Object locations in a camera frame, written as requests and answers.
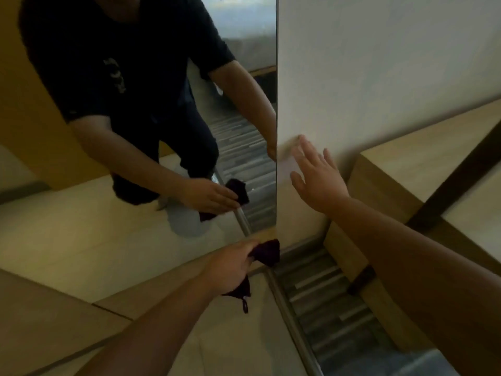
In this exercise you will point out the person's right hand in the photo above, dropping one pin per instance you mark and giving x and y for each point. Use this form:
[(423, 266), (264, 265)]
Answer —
[(321, 184)]

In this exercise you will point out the wooden baseboard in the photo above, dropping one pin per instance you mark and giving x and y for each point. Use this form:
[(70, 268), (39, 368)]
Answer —
[(156, 285)]

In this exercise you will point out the purple cloth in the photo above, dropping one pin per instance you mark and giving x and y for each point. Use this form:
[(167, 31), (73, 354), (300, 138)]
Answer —
[(268, 252)]

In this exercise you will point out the light wooden bench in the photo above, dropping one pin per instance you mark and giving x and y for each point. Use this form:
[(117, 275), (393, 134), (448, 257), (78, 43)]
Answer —
[(391, 172)]

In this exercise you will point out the wooden wardrobe door panel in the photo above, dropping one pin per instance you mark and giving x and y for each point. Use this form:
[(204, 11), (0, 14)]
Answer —
[(39, 328)]

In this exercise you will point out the tall wall mirror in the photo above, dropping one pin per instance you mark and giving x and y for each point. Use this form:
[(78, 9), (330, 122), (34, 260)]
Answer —
[(58, 238)]

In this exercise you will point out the person's left hand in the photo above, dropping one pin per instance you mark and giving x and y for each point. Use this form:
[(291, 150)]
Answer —
[(225, 270)]

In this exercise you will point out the person's left forearm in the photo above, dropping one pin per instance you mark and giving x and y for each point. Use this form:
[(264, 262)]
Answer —
[(156, 332)]

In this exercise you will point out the metal floor threshold strip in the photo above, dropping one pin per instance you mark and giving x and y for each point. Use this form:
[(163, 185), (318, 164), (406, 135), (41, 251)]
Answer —
[(293, 328)]

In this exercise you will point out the person's right forearm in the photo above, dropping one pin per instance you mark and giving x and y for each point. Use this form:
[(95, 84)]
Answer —
[(422, 278)]

